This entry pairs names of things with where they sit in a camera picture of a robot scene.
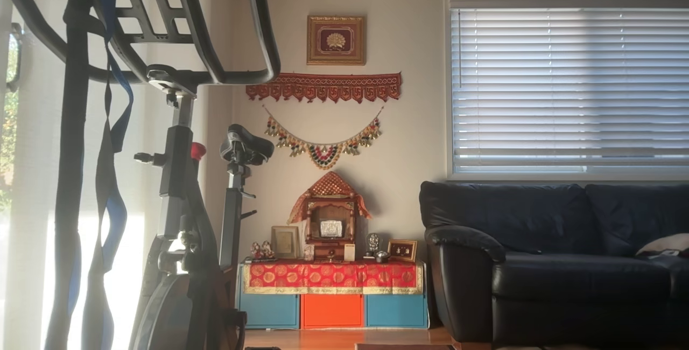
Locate wooden shrine with red canopy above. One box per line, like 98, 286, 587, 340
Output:
287, 171, 372, 262

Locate white window blind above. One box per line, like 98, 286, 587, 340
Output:
446, 0, 689, 181

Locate small gold framed picture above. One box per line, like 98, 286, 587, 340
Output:
388, 239, 418, 263

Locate red embroidered wall hanging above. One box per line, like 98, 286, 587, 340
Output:
246, 73, 402, 104

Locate dark floor rug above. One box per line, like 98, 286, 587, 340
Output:
355, 344, 456, 350

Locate black exercise bike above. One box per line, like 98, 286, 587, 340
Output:
0, 0, 282, 350

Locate gold framed wall picture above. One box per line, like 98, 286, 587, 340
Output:
307, 15, 366, 66

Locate blue hanging strap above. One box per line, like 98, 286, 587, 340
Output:
81, 0, 135, 350

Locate pale standing picture frame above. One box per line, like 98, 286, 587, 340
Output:
271, 226, 300, 260

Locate beaded garland wall hanging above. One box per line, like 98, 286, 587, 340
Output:
263, 106, 385, 171

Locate blue and orange cabinet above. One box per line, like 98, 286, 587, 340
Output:
237, 263, 430, 330

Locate white cushion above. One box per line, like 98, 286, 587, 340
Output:
636, 233, 689, 259

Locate black hanging strap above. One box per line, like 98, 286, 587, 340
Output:
44, 0, 93, 350

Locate white sheer curtain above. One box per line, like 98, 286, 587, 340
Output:
0, 0, 233, 350

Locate red and gold cloth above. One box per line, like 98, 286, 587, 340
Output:
242, 260, 425, 295

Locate black leather sofa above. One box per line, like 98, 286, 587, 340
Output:
419, 181, 689, 345

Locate small colourful figurines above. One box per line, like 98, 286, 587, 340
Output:
250, 241, 277, 263

